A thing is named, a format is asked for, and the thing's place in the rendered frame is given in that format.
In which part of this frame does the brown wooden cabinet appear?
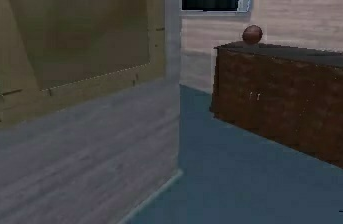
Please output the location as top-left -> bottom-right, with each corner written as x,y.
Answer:
209,41 -> 343,178

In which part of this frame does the brown ball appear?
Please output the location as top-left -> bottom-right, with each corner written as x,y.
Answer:
241,24 -> 264,45

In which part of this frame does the dark window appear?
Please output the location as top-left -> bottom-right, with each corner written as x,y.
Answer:
180,0 -> 252,14

